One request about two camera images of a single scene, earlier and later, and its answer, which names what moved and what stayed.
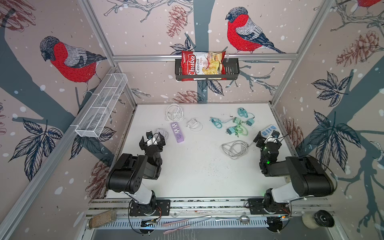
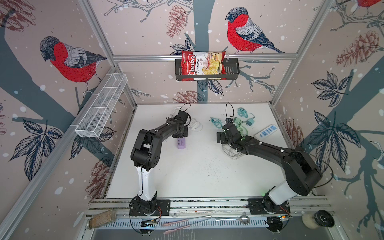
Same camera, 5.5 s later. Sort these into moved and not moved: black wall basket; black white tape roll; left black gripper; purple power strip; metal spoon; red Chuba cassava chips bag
Moved: left black gripper; purple power strip
Not moved: black wall basket; metal spoon; black white tape roll; red Chuba cassava chips bag
